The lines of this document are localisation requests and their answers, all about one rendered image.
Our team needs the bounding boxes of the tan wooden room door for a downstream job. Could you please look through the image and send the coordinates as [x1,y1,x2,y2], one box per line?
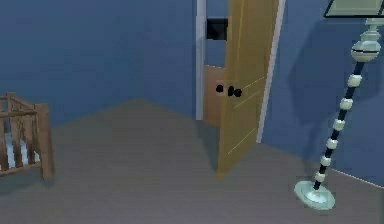
[216,0,280,181]

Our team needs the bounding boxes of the pale green floor lamp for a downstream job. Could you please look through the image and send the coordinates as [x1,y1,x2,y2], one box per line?
[293,0,384,211]

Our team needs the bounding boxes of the brown wooden crib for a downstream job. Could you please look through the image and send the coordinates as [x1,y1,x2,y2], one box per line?
[0,92,56,181]

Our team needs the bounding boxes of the black door handle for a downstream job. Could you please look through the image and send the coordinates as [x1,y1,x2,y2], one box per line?
[215,84,243,98]

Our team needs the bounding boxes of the black framed wall picture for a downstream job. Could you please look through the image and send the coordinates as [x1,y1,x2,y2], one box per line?
[206,18,229,41]

